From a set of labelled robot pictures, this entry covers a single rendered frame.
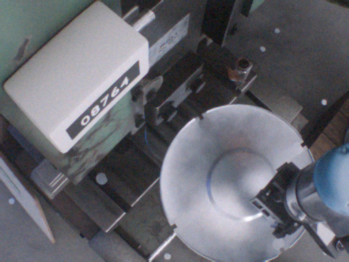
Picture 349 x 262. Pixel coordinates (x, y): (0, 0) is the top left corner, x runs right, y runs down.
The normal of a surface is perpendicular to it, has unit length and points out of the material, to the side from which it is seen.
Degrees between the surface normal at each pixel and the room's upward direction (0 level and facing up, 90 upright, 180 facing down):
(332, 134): 0
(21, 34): 90
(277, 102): 0
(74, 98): 0
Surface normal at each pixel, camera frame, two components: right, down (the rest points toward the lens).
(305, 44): 0.04, -0.28
